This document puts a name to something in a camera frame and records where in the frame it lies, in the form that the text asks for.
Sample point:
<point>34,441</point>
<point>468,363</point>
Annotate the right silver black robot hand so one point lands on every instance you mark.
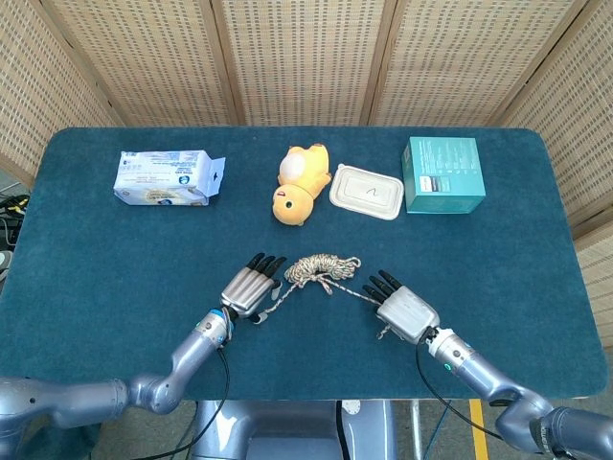
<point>407,311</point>

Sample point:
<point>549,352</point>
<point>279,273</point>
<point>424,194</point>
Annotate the blue-grey robot torso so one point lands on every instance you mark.
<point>287,431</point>

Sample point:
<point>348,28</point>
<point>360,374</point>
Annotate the yellow plush duck toy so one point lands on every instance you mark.
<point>292,201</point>

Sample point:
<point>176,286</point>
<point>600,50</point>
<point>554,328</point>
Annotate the grey metal table leg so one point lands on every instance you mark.
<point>415,431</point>

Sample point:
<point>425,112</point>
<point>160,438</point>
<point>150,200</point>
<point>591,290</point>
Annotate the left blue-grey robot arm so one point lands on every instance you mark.
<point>191,354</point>

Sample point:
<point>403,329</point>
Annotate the teal cardboard box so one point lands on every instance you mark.
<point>445,182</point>

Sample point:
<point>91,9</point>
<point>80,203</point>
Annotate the blue white tissue pack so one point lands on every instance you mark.
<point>158,182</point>

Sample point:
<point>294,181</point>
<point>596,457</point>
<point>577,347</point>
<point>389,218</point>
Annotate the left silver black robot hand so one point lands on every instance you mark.
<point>244,292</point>

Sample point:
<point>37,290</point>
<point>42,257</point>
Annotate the cream flat container lid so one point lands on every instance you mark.
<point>364,191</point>

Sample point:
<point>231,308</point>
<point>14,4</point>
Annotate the woven rattan folding screen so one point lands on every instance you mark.
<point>306,57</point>

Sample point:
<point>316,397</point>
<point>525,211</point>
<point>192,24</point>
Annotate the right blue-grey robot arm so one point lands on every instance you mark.
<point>479,369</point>

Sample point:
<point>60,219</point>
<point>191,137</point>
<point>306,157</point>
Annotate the teal table cloth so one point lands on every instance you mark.
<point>143,268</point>

